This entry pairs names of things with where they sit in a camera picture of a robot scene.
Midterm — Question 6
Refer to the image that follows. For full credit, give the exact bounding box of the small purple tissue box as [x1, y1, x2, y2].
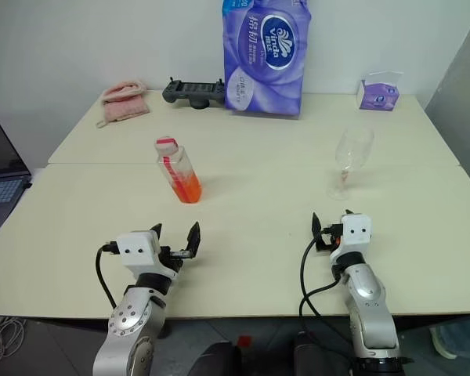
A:
[358, 70, 404, 111]

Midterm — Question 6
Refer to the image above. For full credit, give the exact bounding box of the grey partition panel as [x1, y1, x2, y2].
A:
[422, 0, 470, 166]

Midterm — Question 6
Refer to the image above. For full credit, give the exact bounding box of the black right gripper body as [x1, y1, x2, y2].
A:
[315, 222, 343, 252]

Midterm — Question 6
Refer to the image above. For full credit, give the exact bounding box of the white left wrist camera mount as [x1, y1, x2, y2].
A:
[116, 230, 161, 280]

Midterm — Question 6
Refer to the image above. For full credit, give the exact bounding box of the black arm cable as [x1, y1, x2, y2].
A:
[96, 242, 121, 311]
[298, 225, 352, 336]

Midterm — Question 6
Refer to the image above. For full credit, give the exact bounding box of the bottle with orange liquid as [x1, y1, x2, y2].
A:
[154, 136, 203, 204]

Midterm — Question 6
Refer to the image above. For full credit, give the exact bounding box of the clear wine glass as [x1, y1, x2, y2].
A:
[327, 127, 375, 201]

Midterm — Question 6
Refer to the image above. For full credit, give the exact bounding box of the dark laptop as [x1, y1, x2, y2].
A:
[0, 106, 33, 237]

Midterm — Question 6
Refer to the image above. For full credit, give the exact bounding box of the grey handheld controller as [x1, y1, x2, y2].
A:
[162, 76, 227, 110]

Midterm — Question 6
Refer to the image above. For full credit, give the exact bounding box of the purple Vinda tissue pack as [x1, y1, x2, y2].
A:
[221, 0, 313, 118]

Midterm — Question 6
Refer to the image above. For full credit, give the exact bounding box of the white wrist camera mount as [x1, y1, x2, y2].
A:
[328, 212, 374, 264]
[116, 230, 161, 280]

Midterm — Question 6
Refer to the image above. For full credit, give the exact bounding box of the dark rounded shape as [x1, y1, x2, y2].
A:
[186, 340, 244, 376]
[292, 331, 354, 376]

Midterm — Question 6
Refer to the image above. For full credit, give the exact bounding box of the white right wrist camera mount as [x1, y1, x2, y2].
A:
[328, 212, 374, 264]

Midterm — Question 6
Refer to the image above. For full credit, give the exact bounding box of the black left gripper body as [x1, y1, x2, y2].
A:
[158, 245, 193, 281]

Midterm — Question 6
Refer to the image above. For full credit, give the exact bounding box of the white cable bundle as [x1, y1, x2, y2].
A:
[0, 314, 27, 356]

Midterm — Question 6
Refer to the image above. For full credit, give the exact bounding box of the pink towel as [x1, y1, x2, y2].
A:
[96, 81, 150, 129]

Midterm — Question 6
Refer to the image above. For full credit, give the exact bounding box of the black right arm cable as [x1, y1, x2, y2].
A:
[298, 225, 352, 336]

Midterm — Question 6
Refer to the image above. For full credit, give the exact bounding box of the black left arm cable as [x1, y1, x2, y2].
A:
[96, 242, 121, 311]

